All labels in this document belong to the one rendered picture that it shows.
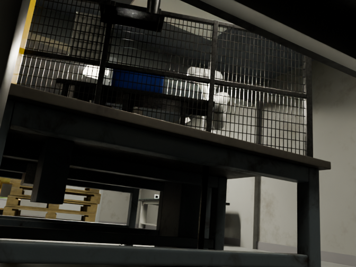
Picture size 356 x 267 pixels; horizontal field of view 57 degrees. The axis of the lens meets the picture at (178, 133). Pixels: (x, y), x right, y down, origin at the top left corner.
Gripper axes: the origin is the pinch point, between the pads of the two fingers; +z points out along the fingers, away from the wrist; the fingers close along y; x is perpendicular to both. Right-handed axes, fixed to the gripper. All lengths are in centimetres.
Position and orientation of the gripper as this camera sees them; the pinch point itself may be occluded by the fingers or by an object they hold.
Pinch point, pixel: (186, 117)
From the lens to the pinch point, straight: 223.2
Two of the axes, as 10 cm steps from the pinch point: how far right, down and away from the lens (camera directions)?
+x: -5.8, -8.0, 1.8
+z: -7.4, 4.1, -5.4
